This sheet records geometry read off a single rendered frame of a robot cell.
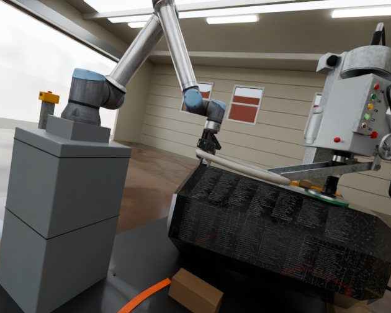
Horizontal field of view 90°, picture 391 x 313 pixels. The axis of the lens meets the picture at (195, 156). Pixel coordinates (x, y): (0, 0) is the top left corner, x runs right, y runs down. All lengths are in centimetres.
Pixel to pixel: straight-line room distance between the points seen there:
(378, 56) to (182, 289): 167
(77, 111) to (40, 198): 44
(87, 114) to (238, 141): 710
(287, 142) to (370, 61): 637
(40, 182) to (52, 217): 17
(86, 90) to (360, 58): 145
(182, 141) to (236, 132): 252
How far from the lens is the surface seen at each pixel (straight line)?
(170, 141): 920
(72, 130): 110
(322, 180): 228
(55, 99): 221
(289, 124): 776
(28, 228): 123
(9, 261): 146
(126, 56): 132
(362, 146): 141
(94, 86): 117
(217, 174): 146
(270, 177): 83
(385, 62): 150
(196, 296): 136
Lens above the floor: 100
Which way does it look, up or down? 6 degrees down
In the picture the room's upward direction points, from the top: 13 degrees clockwise
